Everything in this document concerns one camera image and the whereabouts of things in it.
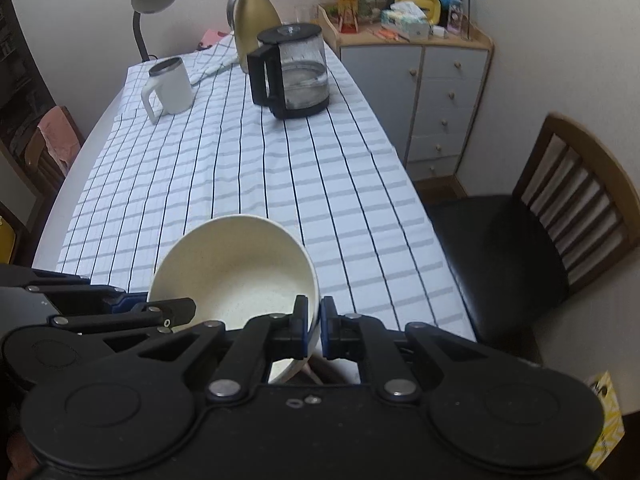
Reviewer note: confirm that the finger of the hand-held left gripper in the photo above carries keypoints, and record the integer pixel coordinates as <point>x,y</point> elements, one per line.
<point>150,312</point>
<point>127,301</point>

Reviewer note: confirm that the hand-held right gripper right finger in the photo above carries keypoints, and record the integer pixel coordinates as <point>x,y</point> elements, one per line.
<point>327,327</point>

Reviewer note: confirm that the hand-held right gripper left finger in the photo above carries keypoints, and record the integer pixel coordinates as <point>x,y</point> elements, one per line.
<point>301,322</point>

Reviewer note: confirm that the cream bowl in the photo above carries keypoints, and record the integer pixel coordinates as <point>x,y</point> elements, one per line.
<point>235,270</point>

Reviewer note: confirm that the checked tablecloth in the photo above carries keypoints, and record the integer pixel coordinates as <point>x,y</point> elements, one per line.
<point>250,175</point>

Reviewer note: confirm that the pink cloth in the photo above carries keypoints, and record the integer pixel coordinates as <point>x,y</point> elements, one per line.
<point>57,132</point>

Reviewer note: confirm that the wooden chair black seat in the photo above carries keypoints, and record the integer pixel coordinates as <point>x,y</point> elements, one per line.
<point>500,255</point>

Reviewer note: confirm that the white mug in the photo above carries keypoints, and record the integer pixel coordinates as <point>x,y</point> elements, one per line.
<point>172,90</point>

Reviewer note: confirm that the black glass kettle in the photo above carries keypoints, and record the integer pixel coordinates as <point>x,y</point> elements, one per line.
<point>300,75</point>

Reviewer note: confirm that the grey drawer cabinet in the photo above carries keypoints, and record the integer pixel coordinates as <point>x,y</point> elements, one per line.
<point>440,90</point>

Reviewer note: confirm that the dark wooden cabinet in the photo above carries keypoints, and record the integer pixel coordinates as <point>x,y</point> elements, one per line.
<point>20,60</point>

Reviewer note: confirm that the yellow patterned box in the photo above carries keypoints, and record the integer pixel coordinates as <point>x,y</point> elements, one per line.
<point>607,420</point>

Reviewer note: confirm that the gold thermos jug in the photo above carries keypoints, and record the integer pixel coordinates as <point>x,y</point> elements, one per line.
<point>255,20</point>

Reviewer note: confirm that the clear drinking glass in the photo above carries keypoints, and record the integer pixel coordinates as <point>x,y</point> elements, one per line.
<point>303,15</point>

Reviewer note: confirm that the tissue pack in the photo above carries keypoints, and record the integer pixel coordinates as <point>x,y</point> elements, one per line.
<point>405,20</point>

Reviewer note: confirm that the yellow tray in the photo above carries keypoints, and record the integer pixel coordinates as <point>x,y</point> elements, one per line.
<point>432,7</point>

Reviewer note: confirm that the small picture frame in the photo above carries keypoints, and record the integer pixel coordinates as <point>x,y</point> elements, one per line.
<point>457,19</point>

